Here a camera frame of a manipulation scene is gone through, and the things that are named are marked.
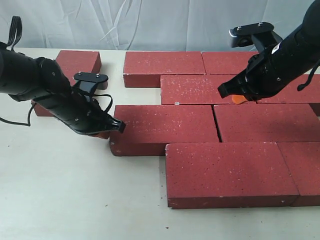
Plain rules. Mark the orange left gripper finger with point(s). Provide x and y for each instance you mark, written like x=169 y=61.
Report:
x=102 y=135

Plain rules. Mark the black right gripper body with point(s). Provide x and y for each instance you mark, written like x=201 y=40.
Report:
x=270 y=71

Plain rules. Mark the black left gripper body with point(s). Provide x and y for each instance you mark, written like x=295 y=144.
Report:
x=81 y=112

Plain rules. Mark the red brick with white chip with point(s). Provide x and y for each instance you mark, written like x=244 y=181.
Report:
x=193 y=90

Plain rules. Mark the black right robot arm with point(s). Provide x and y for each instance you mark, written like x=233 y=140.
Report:
x=312 y=17

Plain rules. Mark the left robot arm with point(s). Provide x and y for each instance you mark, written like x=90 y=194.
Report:
x=41 y=80

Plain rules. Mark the red brick front large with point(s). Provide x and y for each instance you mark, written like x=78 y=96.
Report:
x=227 y=175

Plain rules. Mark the light blue backdrop cloth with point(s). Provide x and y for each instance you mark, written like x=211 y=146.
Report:
x=144 y=25

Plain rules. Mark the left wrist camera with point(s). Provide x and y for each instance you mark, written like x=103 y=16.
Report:
x=88 y=83

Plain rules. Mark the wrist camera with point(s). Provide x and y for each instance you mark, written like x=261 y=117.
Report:
x=260 y=34
x=88 y=83

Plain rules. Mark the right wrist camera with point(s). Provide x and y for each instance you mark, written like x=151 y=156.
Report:
x=260 y=34

